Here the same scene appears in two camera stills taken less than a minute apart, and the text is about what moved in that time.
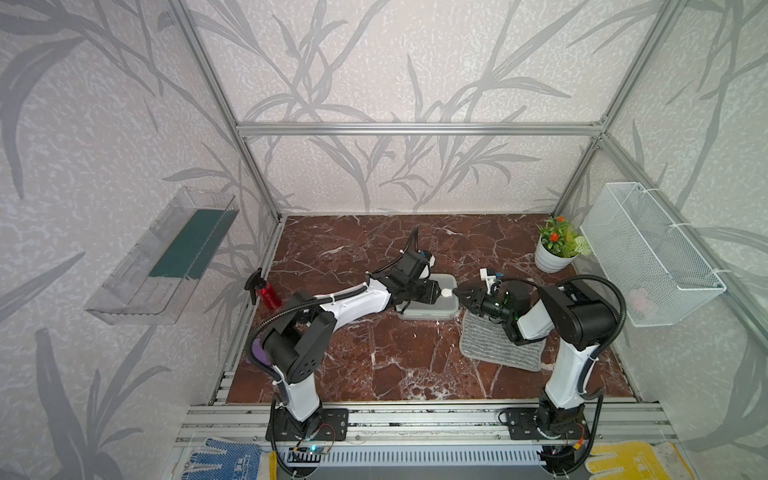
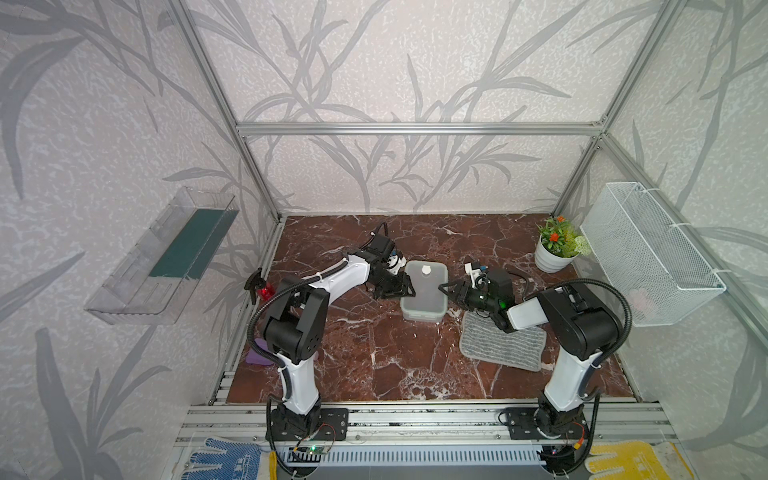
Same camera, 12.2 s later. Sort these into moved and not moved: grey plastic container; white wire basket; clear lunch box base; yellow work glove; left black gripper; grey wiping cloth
Moved: grey plastic container; left black gripper
Not moved: grey wiping cloth; clear lunch box base; yellow work glove; white wire basket
